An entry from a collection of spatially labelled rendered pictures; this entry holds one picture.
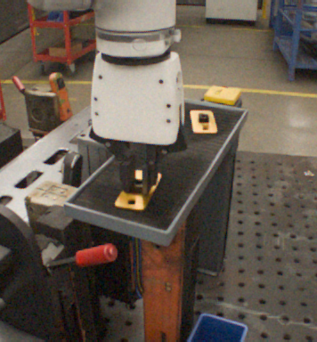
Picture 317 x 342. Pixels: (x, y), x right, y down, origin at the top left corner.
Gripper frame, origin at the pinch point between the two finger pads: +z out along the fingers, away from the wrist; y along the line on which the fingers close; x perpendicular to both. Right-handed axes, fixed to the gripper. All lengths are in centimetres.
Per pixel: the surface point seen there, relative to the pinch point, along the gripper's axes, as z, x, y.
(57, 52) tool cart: 95, -351, 198
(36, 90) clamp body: 13, -54, 46
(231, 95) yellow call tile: 2.6, -35.4, -7.7
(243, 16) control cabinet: 104, -645, 28
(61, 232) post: 9.2, 3.0, 10.4
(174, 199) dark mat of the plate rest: 2.5, 0.9, -4.7
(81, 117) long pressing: 19, -51, 32
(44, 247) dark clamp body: 10.9, 5.0, 12.4
